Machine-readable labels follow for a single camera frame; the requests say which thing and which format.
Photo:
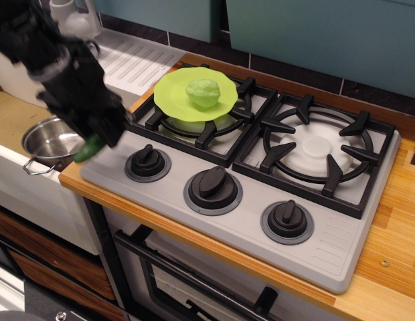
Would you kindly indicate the light green toy cauliflower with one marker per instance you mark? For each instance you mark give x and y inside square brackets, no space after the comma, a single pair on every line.
[203,92]

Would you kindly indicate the black left burner grate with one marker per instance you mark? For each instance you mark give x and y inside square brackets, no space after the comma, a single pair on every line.
[218,147]

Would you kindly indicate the grey toy stove top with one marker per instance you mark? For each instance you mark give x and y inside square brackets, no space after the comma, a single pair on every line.
[328,258]

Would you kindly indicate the black right stove knob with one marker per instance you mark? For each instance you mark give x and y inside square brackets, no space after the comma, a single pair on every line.
[287,223]

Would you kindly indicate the white right burner disc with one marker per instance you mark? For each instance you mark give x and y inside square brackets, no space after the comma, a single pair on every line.
[314,143]

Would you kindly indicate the black middle stove knob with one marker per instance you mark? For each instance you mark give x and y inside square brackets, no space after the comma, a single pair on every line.
[213,192]

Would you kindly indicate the black left stove knob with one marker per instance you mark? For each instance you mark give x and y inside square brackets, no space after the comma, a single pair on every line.
[148,165]

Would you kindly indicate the lime green plastic plate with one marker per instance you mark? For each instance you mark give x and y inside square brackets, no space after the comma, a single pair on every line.
[170,96]

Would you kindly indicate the black stove knob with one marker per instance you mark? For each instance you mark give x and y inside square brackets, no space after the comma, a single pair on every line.
[213,192]
[148,165]
[287,223]

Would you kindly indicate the toy oven door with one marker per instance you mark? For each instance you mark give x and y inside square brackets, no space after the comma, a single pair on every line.
[183,283]

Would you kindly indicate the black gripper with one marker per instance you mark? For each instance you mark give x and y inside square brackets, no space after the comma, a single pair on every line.
[79,96]

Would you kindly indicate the dark green toy pickle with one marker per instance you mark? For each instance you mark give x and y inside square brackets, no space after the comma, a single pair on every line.
[91,147]

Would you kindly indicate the wooden drawer front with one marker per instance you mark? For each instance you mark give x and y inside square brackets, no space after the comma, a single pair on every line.
[59,266]

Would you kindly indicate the small stainless steel pot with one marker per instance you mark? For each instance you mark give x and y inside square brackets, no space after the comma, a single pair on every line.
[52,143]

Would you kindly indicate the white burner disc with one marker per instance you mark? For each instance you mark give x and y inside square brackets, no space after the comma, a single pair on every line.
[314,143]
[221,123]

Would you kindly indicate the white toy sink unit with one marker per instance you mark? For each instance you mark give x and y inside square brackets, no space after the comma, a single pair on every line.
[30,189]

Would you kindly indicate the black burner grate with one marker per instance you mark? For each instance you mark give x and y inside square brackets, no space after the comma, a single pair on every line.
[346,193]
[218,147]

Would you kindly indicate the grey toy faucet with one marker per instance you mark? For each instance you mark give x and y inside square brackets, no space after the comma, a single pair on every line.
[72,23]

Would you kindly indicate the black right burner grate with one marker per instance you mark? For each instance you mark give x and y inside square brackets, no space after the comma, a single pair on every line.
[346,193]

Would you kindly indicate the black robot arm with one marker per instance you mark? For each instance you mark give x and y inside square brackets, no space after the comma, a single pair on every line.
[29,35]

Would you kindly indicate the black oven door handle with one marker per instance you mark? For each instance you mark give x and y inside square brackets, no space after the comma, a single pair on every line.
[256,312]

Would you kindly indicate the white left burner disc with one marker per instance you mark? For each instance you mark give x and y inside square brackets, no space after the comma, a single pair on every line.
[221,123]

